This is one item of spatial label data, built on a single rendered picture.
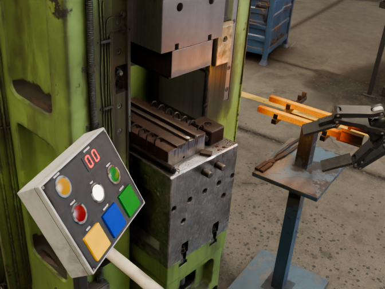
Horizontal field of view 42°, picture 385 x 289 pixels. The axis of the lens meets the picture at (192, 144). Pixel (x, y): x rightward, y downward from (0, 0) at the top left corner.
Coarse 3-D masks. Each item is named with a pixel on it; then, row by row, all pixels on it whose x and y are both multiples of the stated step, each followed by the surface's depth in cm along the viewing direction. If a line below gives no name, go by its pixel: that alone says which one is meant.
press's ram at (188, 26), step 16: (144, 0) 156; (160, 0) 151; (176, 0) 155; (192, 0) 160; (208, 0) 165; (224, 0) 171; (144, 16) 159; (160, 16) 153; (176, 16) 158; (192, 16) 163; (208, 16) 168; (144, 32) 161; (160, 32) 156; (176, 32) 160; (192, 32) 166; (208, 32) 172; (160, 48) 158; (176, 48) 165
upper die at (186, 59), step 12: (132, 48) 176; (144, 48) 172; (192, 48) 169; (204, 48) 174; (132, 60) 179; (144, 60) 174; (156, 60) 169; (168, 60) 165; (180, 60) 167; (192, 60) 172; (204, 60) 176; (168, 72) 167; (180, 72) 170
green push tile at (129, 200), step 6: (126, 186) 152; (126, 192) 150; (132, 192) 153; (120, 198) 147; (126, 198) 149; (132, 198) 152; (126, 204) 148; (132, 204) 151; (138, 204) 154; (126, 210) 148; (132, 210) 150
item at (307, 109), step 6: (270, 96) 216; (276, 96) 217; (276, 102) 215; (282, 102) 213; (288, 102) 212; (294, 102) 213; (294, 108) 211; (300, 108) 210; (306, 108) 208; (312, 108) 208; (312, 114) 207; (318, 114) 206; (324, 114) 204; (330, 114) 205; (348, 126) 199; (366, 132) 197
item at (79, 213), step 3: (75, 207) 130; (78, 207) 131; (81, 207) 132; (75, 210) 130; (78, 210) 131; (81, 210) 132; (84, 210) 133; (75, 213) 130; (78, 213) 131; (81, 213) 132; (84, 213) 133; (75, 216) 130; (78, 216) 131; (81, 216) 131; (84, 216) 132; (78, 219) 130; (81, 219) 131
